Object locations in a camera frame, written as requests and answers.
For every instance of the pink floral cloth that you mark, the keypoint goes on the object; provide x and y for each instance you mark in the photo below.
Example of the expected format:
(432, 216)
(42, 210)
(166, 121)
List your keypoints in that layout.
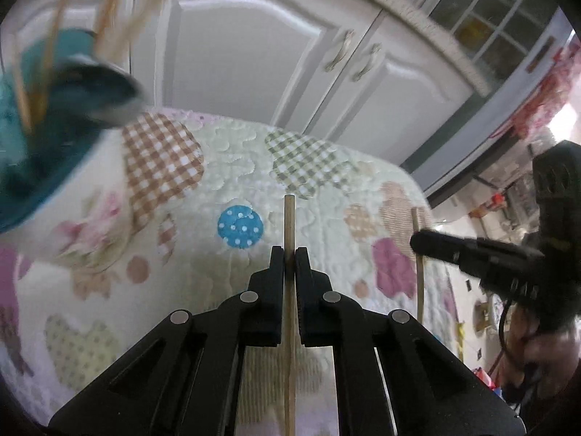
(549, 100)

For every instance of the dark brown wooden chopstick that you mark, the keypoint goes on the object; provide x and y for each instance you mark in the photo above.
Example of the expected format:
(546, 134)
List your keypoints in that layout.
(20, 95)

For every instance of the floral cup with teal inside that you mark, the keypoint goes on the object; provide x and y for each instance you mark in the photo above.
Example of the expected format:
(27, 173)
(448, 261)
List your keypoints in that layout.
(90, 227)

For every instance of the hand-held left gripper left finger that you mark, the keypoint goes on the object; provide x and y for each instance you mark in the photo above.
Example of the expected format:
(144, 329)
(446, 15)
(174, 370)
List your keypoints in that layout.
(276, 281)

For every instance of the glass door cabinet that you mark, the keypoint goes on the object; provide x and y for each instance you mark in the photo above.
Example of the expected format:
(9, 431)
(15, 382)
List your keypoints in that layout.
(490, 13)

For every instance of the patchwork quilted table cover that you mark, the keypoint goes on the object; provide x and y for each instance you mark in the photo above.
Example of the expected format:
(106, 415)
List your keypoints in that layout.
(317, 218)

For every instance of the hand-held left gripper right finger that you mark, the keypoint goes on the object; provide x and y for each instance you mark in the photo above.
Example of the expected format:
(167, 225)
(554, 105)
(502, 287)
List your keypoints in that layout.
(303, 281)

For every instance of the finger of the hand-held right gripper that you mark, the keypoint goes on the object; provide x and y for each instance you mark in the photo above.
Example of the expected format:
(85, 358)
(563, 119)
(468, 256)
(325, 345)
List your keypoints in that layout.
(435, 245)

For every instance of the person's right hand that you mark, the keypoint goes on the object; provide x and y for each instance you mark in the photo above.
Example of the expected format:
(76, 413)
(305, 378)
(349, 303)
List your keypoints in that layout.
(544, 349)

